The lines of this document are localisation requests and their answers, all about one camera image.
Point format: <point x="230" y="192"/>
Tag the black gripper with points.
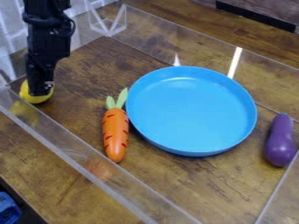
<point x="50" y="31"/>

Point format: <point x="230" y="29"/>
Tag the yellow toy lemon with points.
<point x="30" y="98"/>

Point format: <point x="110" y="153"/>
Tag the blue round plastic tray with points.
<point x="191" y="111"/>

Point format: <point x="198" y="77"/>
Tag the orange toy carrot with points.
<point x="115" y="127"/>

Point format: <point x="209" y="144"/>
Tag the blue object at corner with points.
<point x="10" y="210"/>

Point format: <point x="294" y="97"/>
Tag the purple toy eggplant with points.
<point x="281" y="144"/>

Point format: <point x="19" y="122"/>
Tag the clear acrylic barrier wall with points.
<point x="53" y="157"/>

